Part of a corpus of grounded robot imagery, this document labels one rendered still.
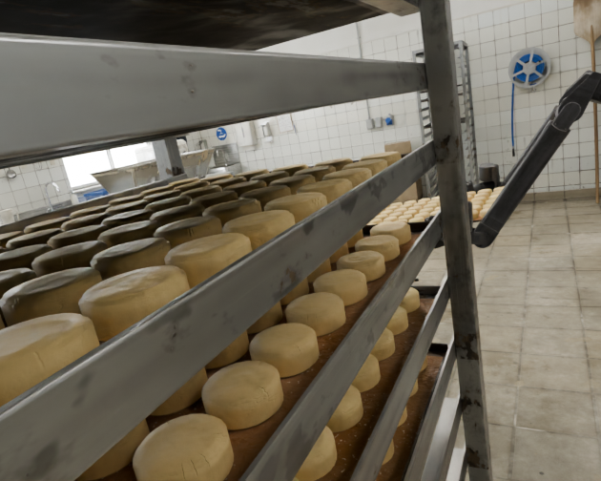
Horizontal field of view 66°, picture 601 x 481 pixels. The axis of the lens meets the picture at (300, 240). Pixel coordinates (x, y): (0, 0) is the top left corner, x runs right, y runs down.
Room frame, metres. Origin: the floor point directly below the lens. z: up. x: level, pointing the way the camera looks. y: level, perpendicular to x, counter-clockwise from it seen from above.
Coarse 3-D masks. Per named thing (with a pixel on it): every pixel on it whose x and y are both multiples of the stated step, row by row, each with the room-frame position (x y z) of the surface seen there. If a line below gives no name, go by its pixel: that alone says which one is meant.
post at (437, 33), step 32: (448, 0) 0.58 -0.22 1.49; (448, 32) 0.56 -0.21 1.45; (448, 64) 0.56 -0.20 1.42; (448, 96) 0.56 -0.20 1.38; (448, 128) 0.56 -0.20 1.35; (448, 160) 0.56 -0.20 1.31; (448, 192) 0.57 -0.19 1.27; (448, 224) 0.57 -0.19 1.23; (448, 256) 0.57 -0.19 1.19; (480, 352) 0.57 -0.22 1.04; (480, 384) 0.56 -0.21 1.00; (480, 416) 0.56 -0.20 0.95; (480, 448) 0.56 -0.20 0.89; (480, 480) 0.56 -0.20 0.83
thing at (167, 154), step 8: (152, 144) 0.79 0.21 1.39; (160, 144) 0.78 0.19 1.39; (168, 144) 0.78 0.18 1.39; (176, 144) 0.80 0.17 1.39; (160, 152) 0.78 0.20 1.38; (168, 152) 0.78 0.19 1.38; (176, 152) 0.80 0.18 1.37; (160, 160) 0.79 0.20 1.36; (168, 160) 0.78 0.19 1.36; (176, 160) 0.79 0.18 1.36; (160, 168) 0.79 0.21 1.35; (168, 168) 0.78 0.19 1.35; (176, 168) 0.79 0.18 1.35; (160, 176) 0.79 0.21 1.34; (168, 176) 0.78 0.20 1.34
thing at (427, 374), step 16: (432, 368) 0.55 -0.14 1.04; (416, 384) 0.50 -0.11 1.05; (432, 384) 0.52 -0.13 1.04; (416, 400) 0.49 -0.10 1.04; (416, 416) 0.46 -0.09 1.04; (400, 432) 0.44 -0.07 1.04; (416, 432) 0.43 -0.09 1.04; (400, 448) 0.42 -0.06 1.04; (384, 464) 0.40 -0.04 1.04; (400, 464) 0.39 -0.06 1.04; (384, 480) 0.38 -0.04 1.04; (400, 480) 0.37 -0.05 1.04
